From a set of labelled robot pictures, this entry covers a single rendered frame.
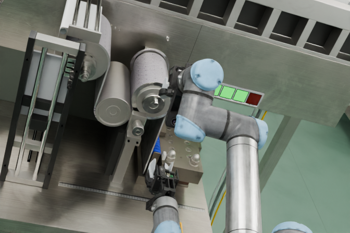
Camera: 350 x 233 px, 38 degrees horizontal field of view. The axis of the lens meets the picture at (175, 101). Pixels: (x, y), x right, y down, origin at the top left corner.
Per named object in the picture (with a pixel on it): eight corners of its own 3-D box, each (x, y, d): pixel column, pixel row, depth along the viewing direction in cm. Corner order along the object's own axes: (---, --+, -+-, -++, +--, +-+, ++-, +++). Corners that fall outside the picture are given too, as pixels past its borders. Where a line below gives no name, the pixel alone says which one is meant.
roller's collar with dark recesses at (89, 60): (72, 76, 159) (77, 59, 156) (74, 67, 164) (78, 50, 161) (92, 81, 161) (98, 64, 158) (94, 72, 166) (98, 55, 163)
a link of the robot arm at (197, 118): (221, 146, 119) (231, 100, 121) (175, 133, 117) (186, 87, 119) (211, 147, 127) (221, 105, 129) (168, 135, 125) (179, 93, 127)
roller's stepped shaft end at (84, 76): (77, 83, 154) (79, 74, 152) (78, 73, 159) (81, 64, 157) (88, 85, 155) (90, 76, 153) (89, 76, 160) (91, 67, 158)
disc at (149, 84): (126, 114, 175) (137, 78, 168) (126, 113, 176) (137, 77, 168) (167, 123, 179) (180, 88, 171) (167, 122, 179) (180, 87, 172)
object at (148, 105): (139, 110, 172) (146, 92, 169) (139, 107, 174) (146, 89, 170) (160, 116, 174) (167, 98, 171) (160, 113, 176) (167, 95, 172)
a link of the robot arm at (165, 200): (173, 225, 153) (147, 220, 151) (172, 214, 156) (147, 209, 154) (182, 207, 149) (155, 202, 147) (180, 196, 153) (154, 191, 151)
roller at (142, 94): (132, 113, 174) (141, 85, 168) (130, 75, 196) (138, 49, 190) (164, 120, 177) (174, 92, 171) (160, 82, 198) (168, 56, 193)
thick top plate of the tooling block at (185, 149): (157, 176, 186) (162, 163, 183) (151, 114, 219) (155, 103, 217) (198, 184, 190) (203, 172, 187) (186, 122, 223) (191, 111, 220)
